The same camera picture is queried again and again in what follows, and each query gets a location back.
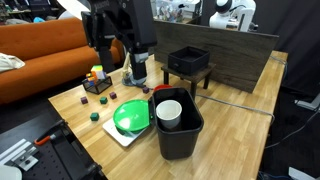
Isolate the shelf with boxes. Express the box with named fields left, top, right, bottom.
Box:
left=150, top=0, right=203, bottom=24

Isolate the dark wooden stool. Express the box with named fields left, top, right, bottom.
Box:
left=160, top=62, right=217, bottom=100

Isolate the black wire basket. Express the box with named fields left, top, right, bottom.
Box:
left=82, top=75, right=114, bottom=96

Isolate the orange sofa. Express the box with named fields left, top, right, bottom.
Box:
left=0, top=17, right=126, bottom=106

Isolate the orange and black clamp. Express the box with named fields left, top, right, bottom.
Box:
left=33, top=118, right=69, bottom=147

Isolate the light grey metal bar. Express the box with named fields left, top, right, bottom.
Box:
left=294, top=92, right=320, bottom=112

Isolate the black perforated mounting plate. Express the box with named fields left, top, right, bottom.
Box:
left=0, top=111, right=108, bottom=180

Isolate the grey cable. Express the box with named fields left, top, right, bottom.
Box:
left=194, top=93, right=276, bottom=125

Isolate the white paper cup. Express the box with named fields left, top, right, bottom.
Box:
left=155, top=99, right=183, bottom=131

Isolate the blue cable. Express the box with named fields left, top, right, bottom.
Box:
left=257, top=170, right=288, bottom=180

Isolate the white flat object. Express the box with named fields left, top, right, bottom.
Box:
left=287, top=166, right=317, bottom=180

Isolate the green plastic plate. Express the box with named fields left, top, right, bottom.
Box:
left=112, top=98, right=153, bottom=133

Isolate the grey round base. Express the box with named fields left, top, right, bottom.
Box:
left=121, top=74, right=148, bottom=89

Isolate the black floor cable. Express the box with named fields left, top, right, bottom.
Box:
left=264, top=108, right=320, bottom=150

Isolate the white curved object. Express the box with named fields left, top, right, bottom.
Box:
left=55, top=0, right=92, bottom=20

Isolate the black plastic bin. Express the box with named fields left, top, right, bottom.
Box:
left=147, top=87, right=205, bottom=161

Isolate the dark wooden board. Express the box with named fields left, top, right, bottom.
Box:
left=153, top=19, right=280, bottom=94

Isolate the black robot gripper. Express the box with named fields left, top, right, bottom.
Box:
left=81, top=0, right=158, bottom=85

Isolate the black square box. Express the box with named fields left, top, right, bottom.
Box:
left=167, top=45, right=211, bottom=77

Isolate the white cloth bag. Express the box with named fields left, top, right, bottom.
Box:
left=0, top=52, right=26, bottom=74

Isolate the multicoloured puzzle cube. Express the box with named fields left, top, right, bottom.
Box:
left=85, top=64, right=107, bottom=85

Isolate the silver aluminium bracket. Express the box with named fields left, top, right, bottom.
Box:
left=0, top=138, right=40, bottom=173

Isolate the white kitchen scale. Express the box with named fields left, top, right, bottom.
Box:
left=101, top=118, right=152, bottom=148

